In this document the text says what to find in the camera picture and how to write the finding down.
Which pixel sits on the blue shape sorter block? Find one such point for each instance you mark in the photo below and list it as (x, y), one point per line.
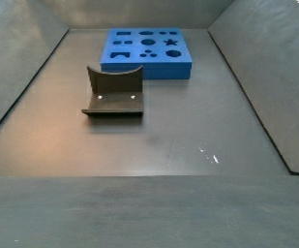
(158, 49)

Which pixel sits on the black curved holder bracket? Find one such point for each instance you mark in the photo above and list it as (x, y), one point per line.
(118, 92)

